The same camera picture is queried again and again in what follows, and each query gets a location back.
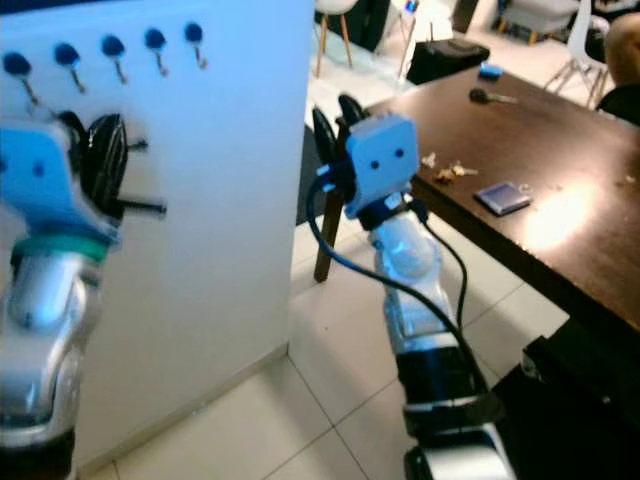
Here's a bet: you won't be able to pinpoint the blue magnetic hook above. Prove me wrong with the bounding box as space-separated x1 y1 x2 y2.
101 34 130 85
53 42 85 96
3 52 41 109
144 27 169 77
183 21 209 70

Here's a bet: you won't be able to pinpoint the white partition board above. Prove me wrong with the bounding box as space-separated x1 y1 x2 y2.
0 0 316 471

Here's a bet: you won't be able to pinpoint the white chair wooden legs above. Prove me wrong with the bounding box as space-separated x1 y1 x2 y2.
313 0 361 79

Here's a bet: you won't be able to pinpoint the brass key bunch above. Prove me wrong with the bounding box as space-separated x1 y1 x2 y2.
419 151 480 185

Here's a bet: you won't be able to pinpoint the black bag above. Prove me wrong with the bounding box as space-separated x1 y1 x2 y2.
404 37 492 87

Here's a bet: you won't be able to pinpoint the key with black head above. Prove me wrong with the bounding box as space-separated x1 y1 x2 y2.
469 87 519 107

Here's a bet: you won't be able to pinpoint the dark blue card holder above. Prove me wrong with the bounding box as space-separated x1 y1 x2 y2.
472 181 534 218

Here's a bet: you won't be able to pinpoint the grey armchair wooden legs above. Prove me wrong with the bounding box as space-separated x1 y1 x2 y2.
493 0 583 44

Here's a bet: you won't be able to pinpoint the dark wooden table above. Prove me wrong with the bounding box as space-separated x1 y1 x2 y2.
313 64 640 336

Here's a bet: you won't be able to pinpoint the white shell chair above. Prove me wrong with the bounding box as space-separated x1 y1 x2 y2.
545 0 613 104

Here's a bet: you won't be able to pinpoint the person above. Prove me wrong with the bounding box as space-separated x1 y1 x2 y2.
600 12 640 126

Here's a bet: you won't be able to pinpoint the black bench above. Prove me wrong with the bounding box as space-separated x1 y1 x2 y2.
488 318 640 480

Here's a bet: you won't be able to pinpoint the blue-white right wrist camera mount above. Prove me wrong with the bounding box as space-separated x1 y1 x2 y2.
344 112 422 208

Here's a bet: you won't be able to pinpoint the blue-white wrist camera mount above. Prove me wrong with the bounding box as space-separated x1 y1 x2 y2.
344 112 422 208
0 120 123 266

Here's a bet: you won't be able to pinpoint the blue-white left wrist camera mount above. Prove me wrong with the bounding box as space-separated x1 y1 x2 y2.
0 120 123 266

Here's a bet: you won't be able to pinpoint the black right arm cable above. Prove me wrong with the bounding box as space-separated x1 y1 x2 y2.
304 178 491 401

